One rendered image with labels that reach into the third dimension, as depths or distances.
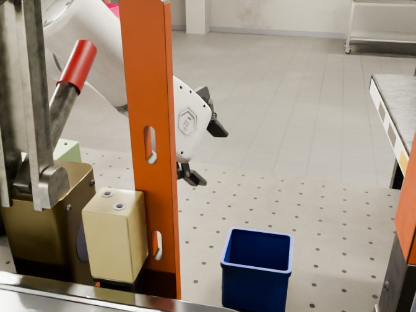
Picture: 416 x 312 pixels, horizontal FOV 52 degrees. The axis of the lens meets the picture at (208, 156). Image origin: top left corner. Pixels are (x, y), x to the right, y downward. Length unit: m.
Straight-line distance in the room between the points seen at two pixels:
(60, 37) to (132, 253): 0.28
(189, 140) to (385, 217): 0.54
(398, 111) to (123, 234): 0.43
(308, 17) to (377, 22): 0.96
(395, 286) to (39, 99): 0.30
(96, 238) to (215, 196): 0.71
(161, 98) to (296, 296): 0.54
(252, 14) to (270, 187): 5.89
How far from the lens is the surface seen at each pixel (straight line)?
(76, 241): 0.39
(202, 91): 0.67
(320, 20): 6.74
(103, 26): 0.52
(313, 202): 1.01
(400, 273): 0.35
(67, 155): 1.06
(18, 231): 0.38
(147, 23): 0.28
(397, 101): 0.67
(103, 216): 0.30
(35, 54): 0.33
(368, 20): 6.75
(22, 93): 0.33
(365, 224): 0.97
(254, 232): 0.75
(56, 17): 0.51
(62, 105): 0.39
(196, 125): 0.63
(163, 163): 0.31
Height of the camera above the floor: 1.23
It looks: 26 degrees down
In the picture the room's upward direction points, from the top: straight up
